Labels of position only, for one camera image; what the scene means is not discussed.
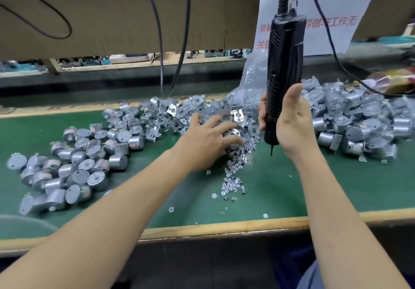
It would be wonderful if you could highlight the scatter of small silver screws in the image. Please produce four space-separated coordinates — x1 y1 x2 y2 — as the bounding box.
211 133 260 199

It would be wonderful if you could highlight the pile of assembled motors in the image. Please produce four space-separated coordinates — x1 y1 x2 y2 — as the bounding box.
301 77 415 164

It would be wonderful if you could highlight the black hanging cable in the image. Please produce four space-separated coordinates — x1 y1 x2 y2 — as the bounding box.
167 0 193 98
139 0 165 98

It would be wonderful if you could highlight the black electric screwdriver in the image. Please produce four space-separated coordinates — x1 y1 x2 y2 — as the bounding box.
265 0 307 155

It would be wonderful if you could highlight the person's left forearm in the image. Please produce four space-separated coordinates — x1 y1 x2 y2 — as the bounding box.
0 149 189 289

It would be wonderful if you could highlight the brown back panel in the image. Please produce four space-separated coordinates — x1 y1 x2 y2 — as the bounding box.
0 0 415 62

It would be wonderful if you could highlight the person's right forearm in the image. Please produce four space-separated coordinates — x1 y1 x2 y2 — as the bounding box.
295 146 412 289

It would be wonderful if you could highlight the person's left hand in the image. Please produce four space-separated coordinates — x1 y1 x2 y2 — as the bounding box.
170 113 244 173

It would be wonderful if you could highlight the person's right hand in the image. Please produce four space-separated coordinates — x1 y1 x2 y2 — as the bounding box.
258 83 319 163

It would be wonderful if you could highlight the white paper sign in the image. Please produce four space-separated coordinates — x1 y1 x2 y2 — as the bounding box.
253 0 383 57

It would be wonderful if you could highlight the orange packet in plastic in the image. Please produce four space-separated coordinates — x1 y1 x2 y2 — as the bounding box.
363 68 415 96

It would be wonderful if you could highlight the pile of metal brackets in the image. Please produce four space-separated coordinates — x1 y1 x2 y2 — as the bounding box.
102 94 260 145

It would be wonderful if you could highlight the dark blue crate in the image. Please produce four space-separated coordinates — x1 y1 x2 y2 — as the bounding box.
271 243 319 289

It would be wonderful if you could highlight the pile of silver motors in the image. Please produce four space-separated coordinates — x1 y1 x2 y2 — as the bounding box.
6 122 147 216

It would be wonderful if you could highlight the small clear plastic bag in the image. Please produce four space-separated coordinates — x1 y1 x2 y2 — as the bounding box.
236 52 286 114

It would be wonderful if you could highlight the green bench mat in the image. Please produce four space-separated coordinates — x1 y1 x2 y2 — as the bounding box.
0 94 415 241

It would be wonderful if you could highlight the black looped cable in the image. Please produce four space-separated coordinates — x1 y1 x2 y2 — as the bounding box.
0 0 73 40

